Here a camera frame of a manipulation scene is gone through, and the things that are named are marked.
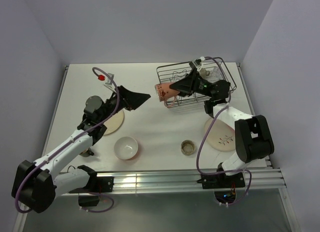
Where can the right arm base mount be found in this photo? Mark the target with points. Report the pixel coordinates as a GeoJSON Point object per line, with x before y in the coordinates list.
{"type": "Point", "coordinates": [227, 184]}

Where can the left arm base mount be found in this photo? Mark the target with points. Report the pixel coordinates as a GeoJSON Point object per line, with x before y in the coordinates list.
{"type": "Point", "coordinates": [104, 184]}

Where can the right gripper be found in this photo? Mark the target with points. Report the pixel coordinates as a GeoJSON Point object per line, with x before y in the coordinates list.
{"type": "Point", "coordinates": [188, 84]}

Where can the black wire dish rack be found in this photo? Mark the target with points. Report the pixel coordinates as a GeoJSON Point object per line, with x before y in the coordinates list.
{"type": "Point", "coordinates": [176, 71]}

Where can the grey-green ceramic cup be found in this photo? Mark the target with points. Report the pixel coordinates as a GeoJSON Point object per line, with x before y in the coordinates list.
{"type": "Point", "coordinates": [204, 73]}

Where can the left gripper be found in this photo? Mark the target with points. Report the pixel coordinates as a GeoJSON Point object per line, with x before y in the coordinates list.
{"type": "Point", "coordinates": [132, 100]}

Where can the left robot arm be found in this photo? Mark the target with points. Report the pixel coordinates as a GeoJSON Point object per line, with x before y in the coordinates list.
{"type": "Point", "coordinates": [37, 184]}

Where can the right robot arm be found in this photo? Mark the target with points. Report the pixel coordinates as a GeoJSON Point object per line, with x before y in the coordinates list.
{"type": "Point", "coordinates": [253, 140]}

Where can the small beige speckled cup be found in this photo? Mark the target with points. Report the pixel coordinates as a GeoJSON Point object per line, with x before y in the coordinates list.
{"type": "Point", "coordinates": [187, 147]}

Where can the green and cream plate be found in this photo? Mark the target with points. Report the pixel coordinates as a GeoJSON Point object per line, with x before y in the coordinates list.
{"type": "Point", "coordinates": [114, 123]}

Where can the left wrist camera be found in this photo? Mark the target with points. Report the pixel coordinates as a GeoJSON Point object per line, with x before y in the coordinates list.
{"type": "Point", "coordinates": [107, 81]}

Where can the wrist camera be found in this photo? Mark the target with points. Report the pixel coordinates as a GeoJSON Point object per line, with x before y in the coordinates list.
{"type": "Point", "coordinates": [107, 81]}
{"type": "Point", "coordinates": [197, 64]}

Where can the pink and cream plate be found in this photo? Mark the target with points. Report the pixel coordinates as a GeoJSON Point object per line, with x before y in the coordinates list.
{"type": "Point", "coordinates": [221, 137]}

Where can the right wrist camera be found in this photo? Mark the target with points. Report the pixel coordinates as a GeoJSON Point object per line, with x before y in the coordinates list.
{"type": "Point", "coordinates": [197, 64]}

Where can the white bowl orange outside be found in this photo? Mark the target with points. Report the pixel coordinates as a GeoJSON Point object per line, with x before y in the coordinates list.
{"type": "Point", "coordinates": [125, 148]}

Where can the orange mug white inside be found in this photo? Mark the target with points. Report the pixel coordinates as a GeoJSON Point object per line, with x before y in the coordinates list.
{"type": "Point", "coordinates": [164, 93]}

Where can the aluminium frame rail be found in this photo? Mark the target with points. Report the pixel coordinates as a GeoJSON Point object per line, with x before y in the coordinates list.
{"type": "Point", "coordinates": [167, 181]}

